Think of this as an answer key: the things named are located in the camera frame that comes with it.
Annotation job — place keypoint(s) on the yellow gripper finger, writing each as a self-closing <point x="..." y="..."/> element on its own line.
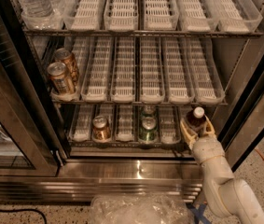
<point x="208" y="129"/>
<point x="190" y="137"/>

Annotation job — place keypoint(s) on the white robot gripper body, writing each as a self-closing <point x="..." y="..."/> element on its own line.
<point x="206" y="148"/>

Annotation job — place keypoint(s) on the dark bottle with white cap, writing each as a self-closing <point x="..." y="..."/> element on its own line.
<point x="196" y="119"/>

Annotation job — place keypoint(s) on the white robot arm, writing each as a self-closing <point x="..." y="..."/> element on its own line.
<point x="225" y="194"/>

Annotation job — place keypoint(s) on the front green can bottom shelf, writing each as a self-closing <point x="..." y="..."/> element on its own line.
<point x="148" y="130"/>

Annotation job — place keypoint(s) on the green can shelf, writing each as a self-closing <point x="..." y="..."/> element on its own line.
<point x="148" y="130"/>
<point x="148" y="111"/>

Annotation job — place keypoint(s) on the rear green can bottom shelf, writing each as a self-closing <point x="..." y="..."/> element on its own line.
<point x="148" y="111"/>

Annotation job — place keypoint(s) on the gold can bottom shelf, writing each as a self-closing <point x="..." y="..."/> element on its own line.
<point x="101" y="128"/>

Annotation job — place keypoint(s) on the gold can shelf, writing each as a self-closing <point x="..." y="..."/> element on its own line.
<point x="60" y="78"/>
<point x="101" y="128"/>
<point x="68" y="58"/>

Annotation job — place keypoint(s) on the stainless steel fridge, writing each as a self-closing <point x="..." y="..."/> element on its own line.
<point x="148" y="69"/>

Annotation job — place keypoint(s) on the front gold can middle shelf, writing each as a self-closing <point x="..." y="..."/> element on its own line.
<point x="60" y="78"/>

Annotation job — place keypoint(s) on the rear gold can middle shelf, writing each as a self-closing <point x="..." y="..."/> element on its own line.
<point x="68" y="58"/>

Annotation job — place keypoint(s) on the glass fridge door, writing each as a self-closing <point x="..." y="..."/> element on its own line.
<point x="35" y="144"/>

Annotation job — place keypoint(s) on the blue tape cross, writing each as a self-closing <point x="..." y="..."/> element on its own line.
<point x="198" y="213"/>

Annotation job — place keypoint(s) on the clear plastic bag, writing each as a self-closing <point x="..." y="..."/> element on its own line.
<point x="157" y="208"/>

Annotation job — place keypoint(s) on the bottom wire shelf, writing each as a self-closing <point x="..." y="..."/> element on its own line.
<point x="90" y="143"/>

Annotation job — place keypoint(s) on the wire shelf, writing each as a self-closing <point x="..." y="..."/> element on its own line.
<point x="90" y="143"/>
<point x="139" y="33"/>
<point x="80" y="102"/>

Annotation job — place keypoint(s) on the middle wire shelf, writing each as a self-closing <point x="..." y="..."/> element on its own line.
<point x="80" y="102"/>

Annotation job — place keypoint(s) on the top wire shelf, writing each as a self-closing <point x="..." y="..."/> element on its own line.
<point x="139" y="33"/>

